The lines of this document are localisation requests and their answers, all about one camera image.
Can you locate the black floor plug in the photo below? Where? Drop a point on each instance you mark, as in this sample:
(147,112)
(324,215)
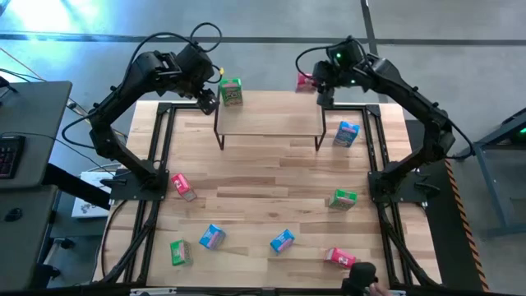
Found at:
(63,243)
(47,272)

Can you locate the black keyboard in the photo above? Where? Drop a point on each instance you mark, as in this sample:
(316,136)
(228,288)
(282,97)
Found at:
(10,156)

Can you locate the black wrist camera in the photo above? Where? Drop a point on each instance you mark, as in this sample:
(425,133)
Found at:
(325,98)
(208,102)

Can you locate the black desk leg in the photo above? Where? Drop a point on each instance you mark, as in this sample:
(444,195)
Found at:
(74,185)

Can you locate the grey desk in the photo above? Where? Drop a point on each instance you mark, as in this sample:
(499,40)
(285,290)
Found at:
(37,115)

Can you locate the blue Rice Krispies cereal box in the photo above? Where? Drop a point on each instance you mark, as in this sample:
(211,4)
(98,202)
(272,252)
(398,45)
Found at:
(212,237)
(282,241)
(347,132)

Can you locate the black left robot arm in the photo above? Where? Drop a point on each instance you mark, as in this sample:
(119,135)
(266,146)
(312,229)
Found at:
(117,98)

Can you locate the green Apple Jacks cereal box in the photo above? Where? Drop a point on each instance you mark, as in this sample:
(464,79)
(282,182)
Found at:
(180,252)
(231,92)
(342,200)

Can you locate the black aluminium table frame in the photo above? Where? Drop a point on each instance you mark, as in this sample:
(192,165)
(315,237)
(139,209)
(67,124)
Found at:
(189,107)

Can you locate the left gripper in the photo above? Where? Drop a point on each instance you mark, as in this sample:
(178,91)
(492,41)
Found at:
(195,67)

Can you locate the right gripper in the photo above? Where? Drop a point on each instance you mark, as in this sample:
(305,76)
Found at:
(343,67)

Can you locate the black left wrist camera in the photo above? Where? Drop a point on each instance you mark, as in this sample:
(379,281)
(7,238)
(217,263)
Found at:
(208,102)

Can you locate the white cardboard box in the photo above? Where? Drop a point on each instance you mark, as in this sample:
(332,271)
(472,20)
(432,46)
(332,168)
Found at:
(84,209)

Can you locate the person's hand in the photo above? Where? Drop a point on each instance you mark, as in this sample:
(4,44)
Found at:
(380,290)

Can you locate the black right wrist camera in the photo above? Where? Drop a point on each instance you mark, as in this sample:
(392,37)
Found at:
(325,98)

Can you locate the grey metal stand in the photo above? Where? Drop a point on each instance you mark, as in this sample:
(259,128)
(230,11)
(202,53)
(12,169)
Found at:
(491,189)

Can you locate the black computer mouse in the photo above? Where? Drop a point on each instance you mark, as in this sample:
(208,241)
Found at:
(13,214)

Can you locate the wooden shelf with black legs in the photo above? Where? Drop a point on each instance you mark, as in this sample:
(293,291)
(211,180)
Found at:
(271,123)

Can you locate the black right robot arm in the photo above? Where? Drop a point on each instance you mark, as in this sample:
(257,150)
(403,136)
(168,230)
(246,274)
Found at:
(413,98)

